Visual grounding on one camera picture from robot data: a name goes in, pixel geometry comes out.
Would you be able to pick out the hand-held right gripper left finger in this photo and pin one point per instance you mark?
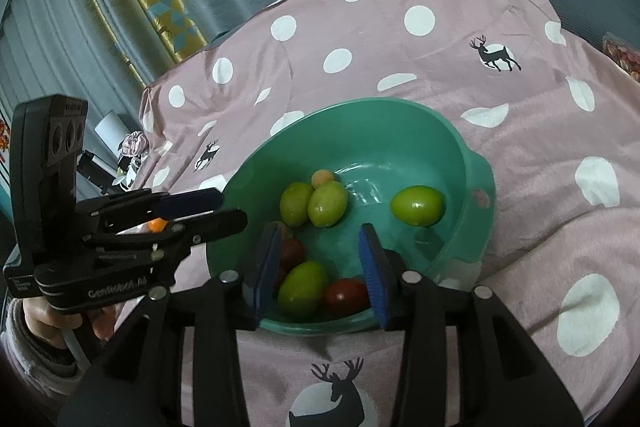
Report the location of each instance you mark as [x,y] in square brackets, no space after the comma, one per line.
[267,267]

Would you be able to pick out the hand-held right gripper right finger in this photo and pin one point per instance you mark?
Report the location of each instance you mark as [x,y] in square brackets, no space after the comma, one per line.
[372,272]

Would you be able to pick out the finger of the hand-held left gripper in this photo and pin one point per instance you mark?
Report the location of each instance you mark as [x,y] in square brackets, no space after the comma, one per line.
[190,203]
[220,223]

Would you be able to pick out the red tomato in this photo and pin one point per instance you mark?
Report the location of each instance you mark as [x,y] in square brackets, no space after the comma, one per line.
[345,297]
[292,251]

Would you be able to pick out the orange tangerine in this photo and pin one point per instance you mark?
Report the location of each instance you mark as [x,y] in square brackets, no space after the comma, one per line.
[158,225]

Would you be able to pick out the small tan fruit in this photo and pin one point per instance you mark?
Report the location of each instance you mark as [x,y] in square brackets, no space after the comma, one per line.
[322,178]

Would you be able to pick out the green plastic bowl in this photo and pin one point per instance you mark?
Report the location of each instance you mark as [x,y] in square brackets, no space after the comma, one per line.
[375,147]

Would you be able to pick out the person's left forearm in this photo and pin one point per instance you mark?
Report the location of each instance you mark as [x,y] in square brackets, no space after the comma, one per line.
[35,357]

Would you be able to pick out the person's left hand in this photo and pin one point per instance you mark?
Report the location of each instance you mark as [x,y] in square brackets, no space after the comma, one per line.
[45,322]

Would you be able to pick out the green jujube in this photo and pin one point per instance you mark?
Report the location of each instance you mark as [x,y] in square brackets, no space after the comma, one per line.
[327,203]
[302,289]
[416,204]
[295,204]

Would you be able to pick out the black floor stand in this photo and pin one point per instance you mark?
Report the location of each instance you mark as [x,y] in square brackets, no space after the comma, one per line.
[95,172]

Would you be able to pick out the pink flowery ornament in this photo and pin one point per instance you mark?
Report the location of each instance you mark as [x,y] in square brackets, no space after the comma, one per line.
[134,144]

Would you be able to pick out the pink polka-dot blanket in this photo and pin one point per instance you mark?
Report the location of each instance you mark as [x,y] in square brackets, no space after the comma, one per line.
[400,57]

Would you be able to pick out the red patterned packet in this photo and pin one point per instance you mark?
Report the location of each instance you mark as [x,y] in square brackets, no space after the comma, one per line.
[625,54]

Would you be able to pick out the wall poster with red ornament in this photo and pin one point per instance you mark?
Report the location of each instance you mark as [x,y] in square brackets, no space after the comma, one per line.
[3,134]

